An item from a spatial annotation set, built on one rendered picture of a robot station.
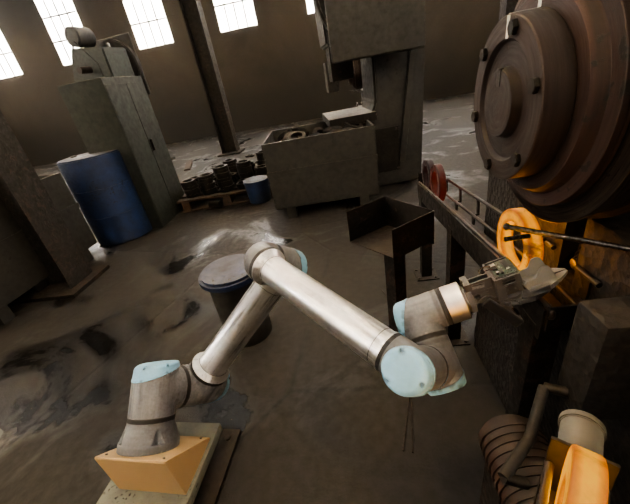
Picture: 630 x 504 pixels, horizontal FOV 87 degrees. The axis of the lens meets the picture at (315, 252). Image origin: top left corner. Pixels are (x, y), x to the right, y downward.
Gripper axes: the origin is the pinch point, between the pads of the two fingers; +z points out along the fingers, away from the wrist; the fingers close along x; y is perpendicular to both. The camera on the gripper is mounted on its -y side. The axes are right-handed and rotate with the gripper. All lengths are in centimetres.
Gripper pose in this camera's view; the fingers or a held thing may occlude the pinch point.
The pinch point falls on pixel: (560, 274)
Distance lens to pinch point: 90.4
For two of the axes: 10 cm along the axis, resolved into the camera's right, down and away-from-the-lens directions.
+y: -4.6, -7.9, -4.1
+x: 0.6, -4.8, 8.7
